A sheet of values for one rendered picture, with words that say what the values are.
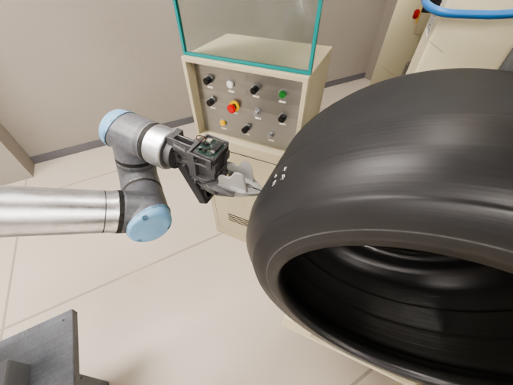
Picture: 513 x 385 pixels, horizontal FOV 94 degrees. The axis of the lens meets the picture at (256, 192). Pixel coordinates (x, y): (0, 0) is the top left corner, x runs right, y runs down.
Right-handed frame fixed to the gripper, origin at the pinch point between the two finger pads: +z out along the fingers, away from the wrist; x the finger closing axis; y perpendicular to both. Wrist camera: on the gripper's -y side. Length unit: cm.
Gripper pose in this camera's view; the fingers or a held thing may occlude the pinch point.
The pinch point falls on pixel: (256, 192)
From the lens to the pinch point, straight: 50.1
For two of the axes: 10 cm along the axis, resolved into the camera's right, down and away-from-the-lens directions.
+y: 1.1, -6.5, -7.5
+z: 9.0, 3.8, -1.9
